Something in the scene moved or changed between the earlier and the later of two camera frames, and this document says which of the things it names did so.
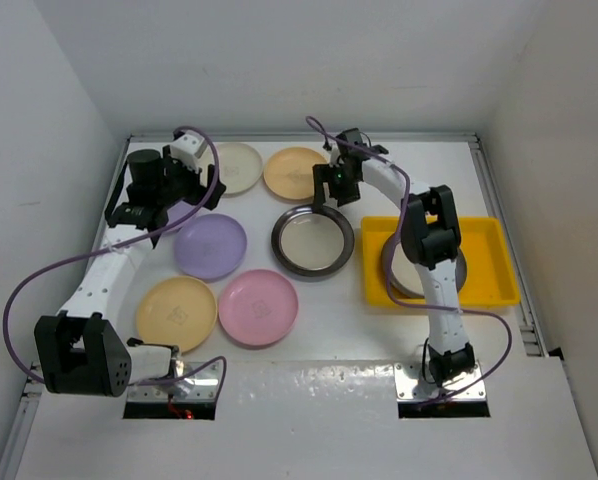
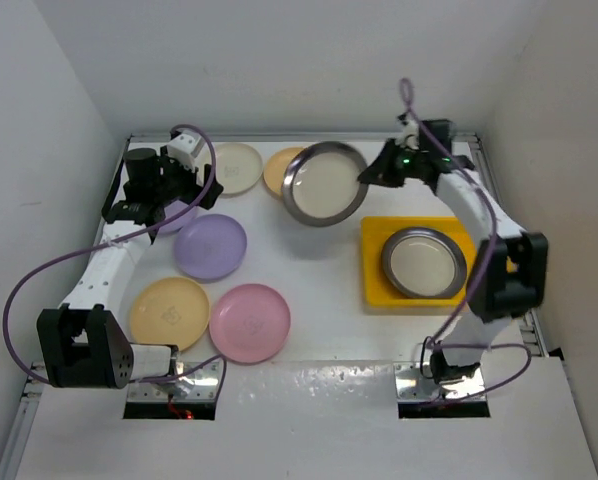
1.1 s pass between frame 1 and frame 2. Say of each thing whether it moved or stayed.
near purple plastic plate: stayed
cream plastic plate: stayed
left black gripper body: stayed
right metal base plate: stayed
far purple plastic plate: stayed
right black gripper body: moved
